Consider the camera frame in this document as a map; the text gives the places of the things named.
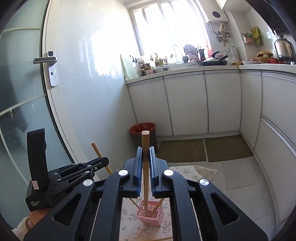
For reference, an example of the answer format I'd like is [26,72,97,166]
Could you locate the light wooden chopstick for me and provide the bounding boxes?
[90,141,139,209]

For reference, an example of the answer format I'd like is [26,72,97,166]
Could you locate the left hand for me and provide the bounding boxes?
[28,208,52,228]

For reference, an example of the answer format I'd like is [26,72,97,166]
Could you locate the olive floor mat left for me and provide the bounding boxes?
[156,139,206,163]

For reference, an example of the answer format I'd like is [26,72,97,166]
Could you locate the olive floor mat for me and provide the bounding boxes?
[156,139,206,163]
[205,135,253,162]

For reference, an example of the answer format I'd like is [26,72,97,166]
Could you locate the pink perforated utensil holder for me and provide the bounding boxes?
[136,200,164,227]

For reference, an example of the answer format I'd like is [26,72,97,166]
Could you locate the red-lined brown trash bin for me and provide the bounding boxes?
[129,123,158,153]

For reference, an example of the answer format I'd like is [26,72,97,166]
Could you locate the floral tablecloth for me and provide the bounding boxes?
[119,164,218,241]

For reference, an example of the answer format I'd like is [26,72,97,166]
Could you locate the olive floor mat right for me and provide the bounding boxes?
[205,135,253,162]

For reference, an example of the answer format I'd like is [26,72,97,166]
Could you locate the frosted glass door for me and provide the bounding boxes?
[1,1,72,228]

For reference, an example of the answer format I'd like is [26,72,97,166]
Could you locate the black frying pan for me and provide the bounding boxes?
[201,55,228,67]

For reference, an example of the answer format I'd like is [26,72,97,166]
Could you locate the woven basket on counter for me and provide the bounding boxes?
[255,51,273,63]

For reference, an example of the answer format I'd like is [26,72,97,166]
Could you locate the steel kettle pot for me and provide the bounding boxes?
[273,28,295,62]

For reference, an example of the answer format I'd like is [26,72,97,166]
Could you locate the silver door handle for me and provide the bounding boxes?
[33,51,58,87]

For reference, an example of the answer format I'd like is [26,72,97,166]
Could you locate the white wall water heater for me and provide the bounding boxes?
[204,10,229,23]

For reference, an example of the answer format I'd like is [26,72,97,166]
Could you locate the wall spice rack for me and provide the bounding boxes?
[242,27,263,46]

